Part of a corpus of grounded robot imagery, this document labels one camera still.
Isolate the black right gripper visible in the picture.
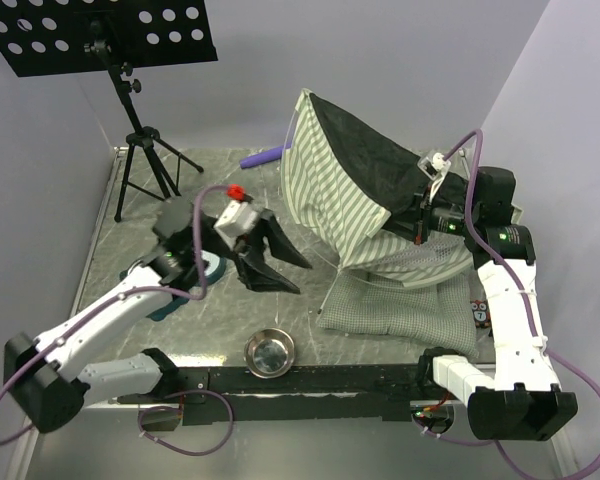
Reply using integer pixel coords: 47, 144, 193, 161
378, 180, 480, 246

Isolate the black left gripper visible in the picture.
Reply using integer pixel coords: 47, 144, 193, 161
191, 209, 313, 294

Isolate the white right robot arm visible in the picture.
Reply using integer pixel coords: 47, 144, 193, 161
413, 167, 578, 441

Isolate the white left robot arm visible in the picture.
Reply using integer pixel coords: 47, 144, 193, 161
3, 197, 311, 433

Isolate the teal double pet feeder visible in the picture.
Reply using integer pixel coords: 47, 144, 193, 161
118, 251, 227, 322

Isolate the purple plastic microphone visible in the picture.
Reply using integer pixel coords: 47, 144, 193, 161
239, 142, 291, 169

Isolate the grey checked cushion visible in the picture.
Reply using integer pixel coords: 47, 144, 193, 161
317, 271, 479, 359

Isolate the stainless steel bowl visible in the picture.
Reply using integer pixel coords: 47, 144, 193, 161
244, 328, 295, 379

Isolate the red owl number tag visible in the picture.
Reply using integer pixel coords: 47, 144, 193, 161
470, 300, 491, 329

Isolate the black perforated music stand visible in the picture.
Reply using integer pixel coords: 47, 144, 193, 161
0, 0, 218, 221

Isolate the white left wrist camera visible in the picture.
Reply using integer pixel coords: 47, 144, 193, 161
214, 200, 260, 242

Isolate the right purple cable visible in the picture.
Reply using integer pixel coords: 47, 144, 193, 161
412, 128, 600, 479

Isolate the purple cable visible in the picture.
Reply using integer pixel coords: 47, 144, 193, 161
412, 128, 600, 479
0, 184, 236, 455

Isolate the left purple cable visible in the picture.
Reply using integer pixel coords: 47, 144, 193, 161
0, 184, 236, 455

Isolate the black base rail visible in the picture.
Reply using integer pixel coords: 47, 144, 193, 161
117, 364, 445, 426

